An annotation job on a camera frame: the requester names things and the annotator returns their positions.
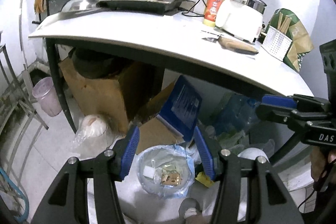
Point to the brown cardboard box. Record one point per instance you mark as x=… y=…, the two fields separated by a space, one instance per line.
x=135 y=95

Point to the green gold rice bag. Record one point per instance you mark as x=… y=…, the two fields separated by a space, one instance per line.
x=301 y=42

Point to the blue cardboard box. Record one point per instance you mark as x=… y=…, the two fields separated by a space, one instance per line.
x=180 y=110

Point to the white plastic utensil basket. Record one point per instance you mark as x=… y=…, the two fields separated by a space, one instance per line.
x=276 y=43

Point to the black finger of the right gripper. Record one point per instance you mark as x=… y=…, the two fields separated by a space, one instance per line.
x=276 y=109

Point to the pink plastic bucket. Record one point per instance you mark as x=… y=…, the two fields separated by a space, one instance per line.
x=45 y=94

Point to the steel pot lid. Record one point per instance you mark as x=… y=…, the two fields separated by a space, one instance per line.
x=79 y=6

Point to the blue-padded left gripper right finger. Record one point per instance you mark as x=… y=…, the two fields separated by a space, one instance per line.
x=209 y=151

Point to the person's right hand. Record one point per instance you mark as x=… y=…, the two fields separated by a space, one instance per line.
x=318 y=161

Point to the gas stove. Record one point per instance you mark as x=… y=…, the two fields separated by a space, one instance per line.
x=160 y=7

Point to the wooden chopsticks bundle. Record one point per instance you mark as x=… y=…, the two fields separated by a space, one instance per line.
x=283 y=23

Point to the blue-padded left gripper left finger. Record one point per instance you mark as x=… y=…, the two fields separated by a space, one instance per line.
x=124 y=151

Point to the clear zip bag with paper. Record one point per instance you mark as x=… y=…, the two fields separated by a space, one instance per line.
x=210 y=36

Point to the trash bin with blue liner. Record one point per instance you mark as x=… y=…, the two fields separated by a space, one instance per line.
x=166 y=171

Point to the white electric cooking pot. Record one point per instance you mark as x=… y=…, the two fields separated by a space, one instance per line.
x=242 y=19

